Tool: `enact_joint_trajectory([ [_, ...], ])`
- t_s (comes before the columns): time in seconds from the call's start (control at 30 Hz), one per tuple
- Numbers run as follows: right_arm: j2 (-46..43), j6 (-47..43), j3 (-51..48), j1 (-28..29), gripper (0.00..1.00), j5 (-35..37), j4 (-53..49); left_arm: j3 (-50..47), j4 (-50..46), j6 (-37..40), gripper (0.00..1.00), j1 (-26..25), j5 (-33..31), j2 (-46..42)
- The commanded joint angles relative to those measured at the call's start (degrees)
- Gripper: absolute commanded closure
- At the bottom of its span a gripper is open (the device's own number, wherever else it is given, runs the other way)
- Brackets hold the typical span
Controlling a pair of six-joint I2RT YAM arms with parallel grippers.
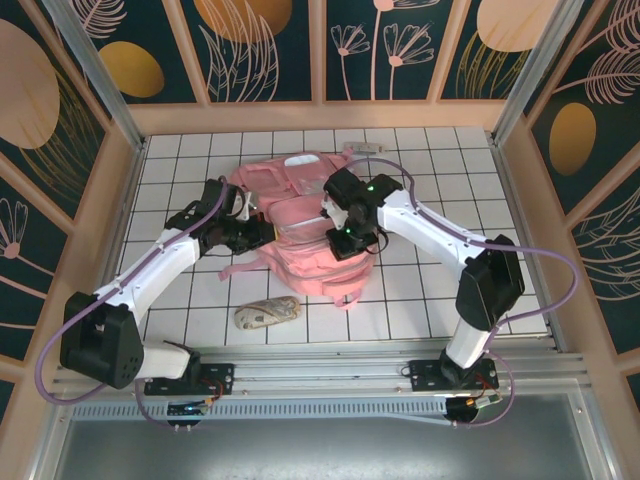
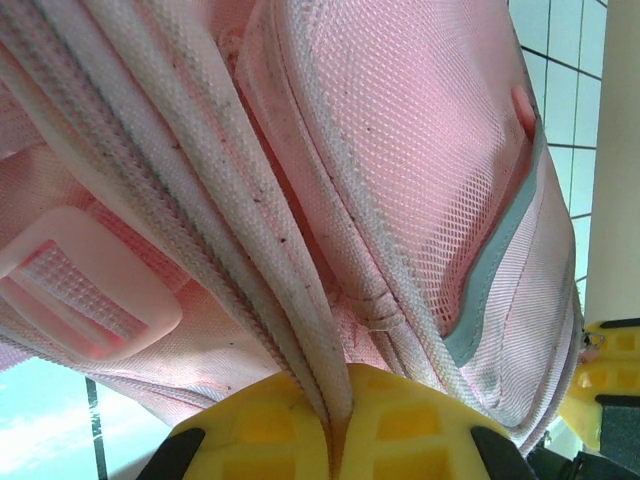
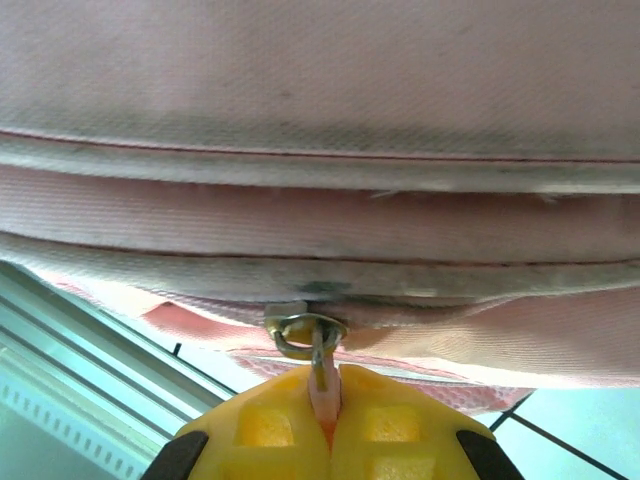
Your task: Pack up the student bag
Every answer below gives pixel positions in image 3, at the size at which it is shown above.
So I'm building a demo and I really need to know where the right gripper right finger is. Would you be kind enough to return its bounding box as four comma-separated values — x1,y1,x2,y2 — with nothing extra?
329,363,524,480

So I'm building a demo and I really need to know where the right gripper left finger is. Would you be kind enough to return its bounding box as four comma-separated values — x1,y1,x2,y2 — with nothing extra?
142,363,335,480

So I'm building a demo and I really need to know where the pink backpack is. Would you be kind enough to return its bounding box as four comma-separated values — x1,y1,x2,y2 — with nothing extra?
0,0,640,419

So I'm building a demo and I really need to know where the grey slotted cable duct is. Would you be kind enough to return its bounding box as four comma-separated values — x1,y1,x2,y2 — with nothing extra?
0,384,156,480

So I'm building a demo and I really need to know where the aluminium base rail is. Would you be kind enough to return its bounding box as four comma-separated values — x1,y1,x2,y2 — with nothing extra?
0,259,236,451

